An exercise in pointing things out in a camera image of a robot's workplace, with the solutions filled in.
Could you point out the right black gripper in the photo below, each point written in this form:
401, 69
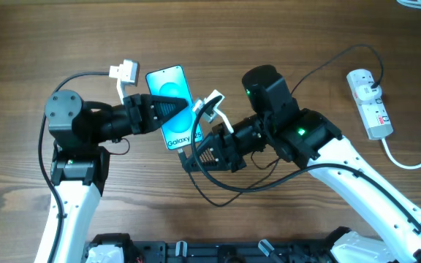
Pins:
225, 160

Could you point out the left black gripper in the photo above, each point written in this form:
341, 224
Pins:
144, 118

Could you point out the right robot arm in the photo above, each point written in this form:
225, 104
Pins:
318, 147

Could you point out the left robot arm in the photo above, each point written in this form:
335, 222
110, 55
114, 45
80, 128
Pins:
80, 163

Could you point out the white charger plug adapter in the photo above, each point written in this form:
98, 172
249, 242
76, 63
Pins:
365, 93

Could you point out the white power strip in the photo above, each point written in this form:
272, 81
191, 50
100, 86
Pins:
373, 113

